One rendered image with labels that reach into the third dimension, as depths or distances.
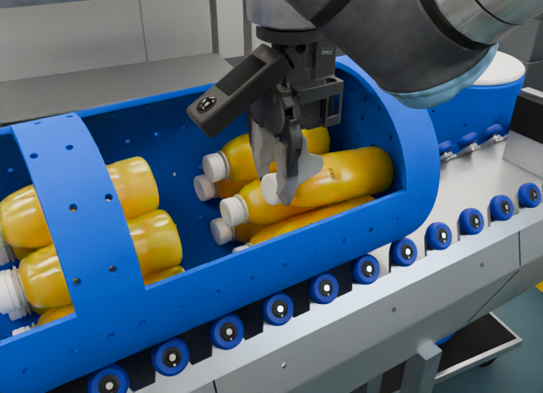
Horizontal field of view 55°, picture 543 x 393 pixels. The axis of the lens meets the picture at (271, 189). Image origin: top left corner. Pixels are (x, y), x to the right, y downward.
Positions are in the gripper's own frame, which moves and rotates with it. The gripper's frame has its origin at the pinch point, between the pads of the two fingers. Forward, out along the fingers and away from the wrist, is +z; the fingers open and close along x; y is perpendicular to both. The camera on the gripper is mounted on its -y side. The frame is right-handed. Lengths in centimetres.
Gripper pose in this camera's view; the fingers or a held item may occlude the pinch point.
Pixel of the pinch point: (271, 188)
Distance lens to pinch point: 64.4
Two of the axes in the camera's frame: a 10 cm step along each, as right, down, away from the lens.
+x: -5.2, -4.6, 7.2
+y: 8.5, -2.8, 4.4
